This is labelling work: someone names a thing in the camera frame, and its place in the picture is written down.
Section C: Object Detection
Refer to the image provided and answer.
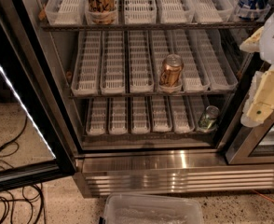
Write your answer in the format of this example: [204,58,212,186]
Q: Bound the stainless steel display fridge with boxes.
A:
[0,0,274,199]

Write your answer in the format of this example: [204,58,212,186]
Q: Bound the bottom wire shelf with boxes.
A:
[82,132,215,142]

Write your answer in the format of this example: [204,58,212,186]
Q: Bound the green can bottom shelf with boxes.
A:
[198,105,220,133]

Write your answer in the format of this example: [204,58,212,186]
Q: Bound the wire shelf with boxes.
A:
[41,21,264,32]
[82,132,215,142]
[68,90,236,99]

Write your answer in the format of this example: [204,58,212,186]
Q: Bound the top wire shelf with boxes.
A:
[41,21,264,32]

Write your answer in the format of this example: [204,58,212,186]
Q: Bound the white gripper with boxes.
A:
[240,12,274,128]

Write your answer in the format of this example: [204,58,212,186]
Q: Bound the open glass fridge door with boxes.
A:
[0,7,75,191]

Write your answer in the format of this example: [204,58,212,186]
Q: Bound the copper can middle shelf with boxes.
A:
[159,53,184,88]

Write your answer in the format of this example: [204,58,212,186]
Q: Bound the orange floor cable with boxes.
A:
[252,189,274,207]

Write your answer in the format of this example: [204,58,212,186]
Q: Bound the middle wire shelf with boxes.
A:
[68,90,236,99]

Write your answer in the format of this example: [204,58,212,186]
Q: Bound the clear plastic container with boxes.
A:
[99,193,204,224]

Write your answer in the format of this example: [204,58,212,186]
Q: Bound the orange can top shelf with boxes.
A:
[86,0,116,24]

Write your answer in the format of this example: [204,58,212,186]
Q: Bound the black floor cables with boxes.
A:
[0,115,46,224]

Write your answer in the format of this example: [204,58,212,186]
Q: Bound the right glass fridge door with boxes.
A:
[226,105,274,166]

